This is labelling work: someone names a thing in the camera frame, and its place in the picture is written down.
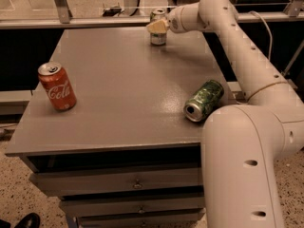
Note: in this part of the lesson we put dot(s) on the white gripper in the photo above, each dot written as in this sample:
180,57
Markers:
174,23

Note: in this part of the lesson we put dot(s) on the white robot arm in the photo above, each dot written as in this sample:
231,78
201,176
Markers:
240,142

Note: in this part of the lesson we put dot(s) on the green soda can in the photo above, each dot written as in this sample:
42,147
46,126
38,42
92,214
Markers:
202,102

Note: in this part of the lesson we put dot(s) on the red Coca-Cola can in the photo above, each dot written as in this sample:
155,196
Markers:
56,83

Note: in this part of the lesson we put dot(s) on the small black floor device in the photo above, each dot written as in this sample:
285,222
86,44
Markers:
112,11

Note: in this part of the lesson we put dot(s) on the grey metal railing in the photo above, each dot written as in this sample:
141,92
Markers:
79,13

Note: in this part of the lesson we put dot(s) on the middle grey drawer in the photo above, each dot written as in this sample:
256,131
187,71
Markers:
139,204

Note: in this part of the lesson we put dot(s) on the grey drawer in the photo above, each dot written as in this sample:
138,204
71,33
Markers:
98,181
139,204
141,220

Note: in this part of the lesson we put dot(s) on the top grey drawer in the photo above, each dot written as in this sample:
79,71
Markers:
98,181

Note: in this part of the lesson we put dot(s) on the bottom grey drawer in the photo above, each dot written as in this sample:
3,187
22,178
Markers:
141,220

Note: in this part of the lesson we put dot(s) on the black shoe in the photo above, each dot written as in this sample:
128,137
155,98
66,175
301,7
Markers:
31,220

